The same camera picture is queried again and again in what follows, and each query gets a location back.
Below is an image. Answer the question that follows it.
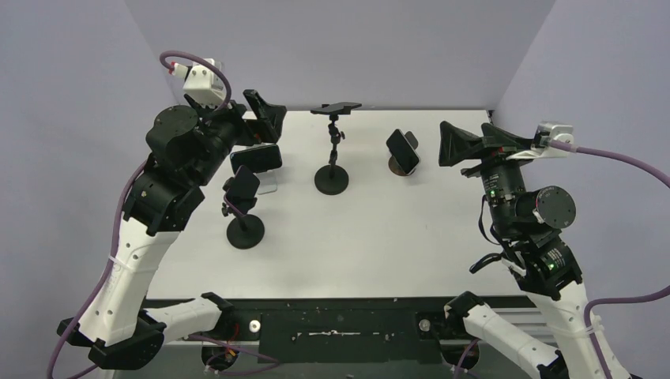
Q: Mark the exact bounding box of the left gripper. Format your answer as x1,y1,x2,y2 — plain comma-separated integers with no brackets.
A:
188,88,285,186

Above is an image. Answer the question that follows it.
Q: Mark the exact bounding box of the phone from wooden stand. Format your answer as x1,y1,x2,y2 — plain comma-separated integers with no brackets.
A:
386,128,421,176

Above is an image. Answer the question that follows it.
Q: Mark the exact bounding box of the black round base stand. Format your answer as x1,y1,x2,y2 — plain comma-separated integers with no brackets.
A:
221,177,265,250

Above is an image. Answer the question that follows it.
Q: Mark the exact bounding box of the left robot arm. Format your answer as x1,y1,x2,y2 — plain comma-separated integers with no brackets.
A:
58,89,287,370

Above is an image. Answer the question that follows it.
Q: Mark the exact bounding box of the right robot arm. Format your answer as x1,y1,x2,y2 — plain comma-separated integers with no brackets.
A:
439,122,630,378

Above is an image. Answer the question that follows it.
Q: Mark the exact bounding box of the phone on white stand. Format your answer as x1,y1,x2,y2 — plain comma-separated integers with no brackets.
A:
229,144,283,174

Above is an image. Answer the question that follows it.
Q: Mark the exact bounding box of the white metal phone stand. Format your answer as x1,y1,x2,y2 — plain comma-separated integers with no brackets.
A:
255,170,278,196

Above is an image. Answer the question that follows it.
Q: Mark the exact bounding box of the tall black tripod stand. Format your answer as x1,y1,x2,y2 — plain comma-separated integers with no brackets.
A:
314,115,349,196

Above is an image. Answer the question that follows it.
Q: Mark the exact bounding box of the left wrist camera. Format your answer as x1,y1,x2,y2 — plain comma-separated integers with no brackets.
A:
169,62,227,108

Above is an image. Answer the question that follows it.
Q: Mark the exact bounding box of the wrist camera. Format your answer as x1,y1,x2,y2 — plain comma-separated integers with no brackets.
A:
169,62,227,108
506,121,574,160

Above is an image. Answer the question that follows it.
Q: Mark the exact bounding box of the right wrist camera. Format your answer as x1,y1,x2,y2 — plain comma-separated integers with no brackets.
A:
506,121,574,160

